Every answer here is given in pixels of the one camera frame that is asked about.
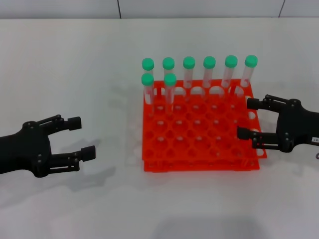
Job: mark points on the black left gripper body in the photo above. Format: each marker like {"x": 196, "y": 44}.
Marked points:
{"x": 25, "y": 152}

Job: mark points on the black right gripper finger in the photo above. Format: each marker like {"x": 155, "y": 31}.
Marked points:
{"x": 245, "y": 134}
{"x": 254, "y": 103}

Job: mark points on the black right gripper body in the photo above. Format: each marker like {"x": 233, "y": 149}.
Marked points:
{"x": 296, "y": 127}

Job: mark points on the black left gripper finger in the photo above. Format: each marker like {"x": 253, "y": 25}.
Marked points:
{"x": 74, "y": 123}
{"x": 88, "y": 153}

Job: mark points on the green capped clear test tube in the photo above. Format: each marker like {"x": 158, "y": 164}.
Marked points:
{"x": 231, "y": 61}
{"x": 209, "y": 62}
{"x": 170, "y": 79}
{"x": 189, "y": 62}
{"x": 251, "y": 61}
{"x": 148, "y": 64}
{"x": 168, "y": 63}
{"x": 147, "y": 79}

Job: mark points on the orange plastic test tube rack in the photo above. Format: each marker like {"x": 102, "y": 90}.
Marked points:
{"x": 199, "y": 129}

